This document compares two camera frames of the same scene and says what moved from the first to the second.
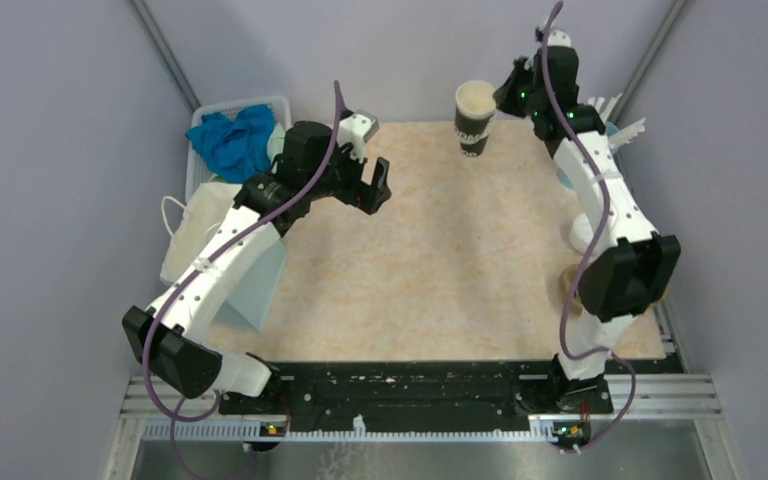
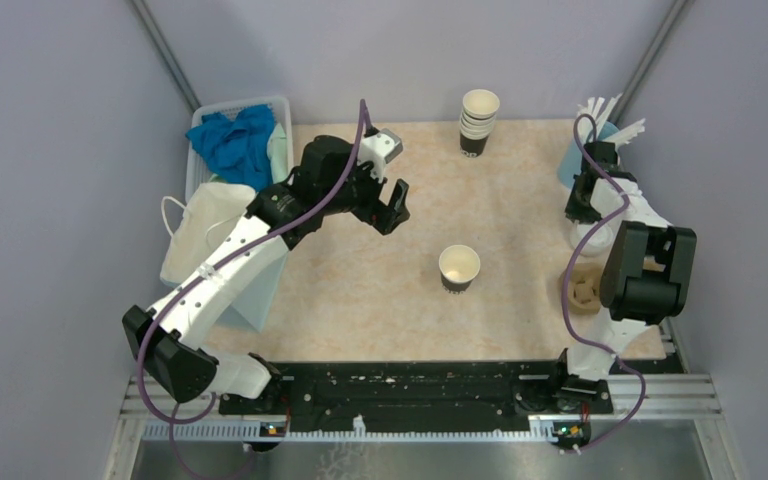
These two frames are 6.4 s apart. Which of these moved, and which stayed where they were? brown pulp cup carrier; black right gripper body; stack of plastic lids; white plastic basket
Moved: black right gripper body
Stayed: stack of plastic lids; brown pulp cup carrier; white plastic basket
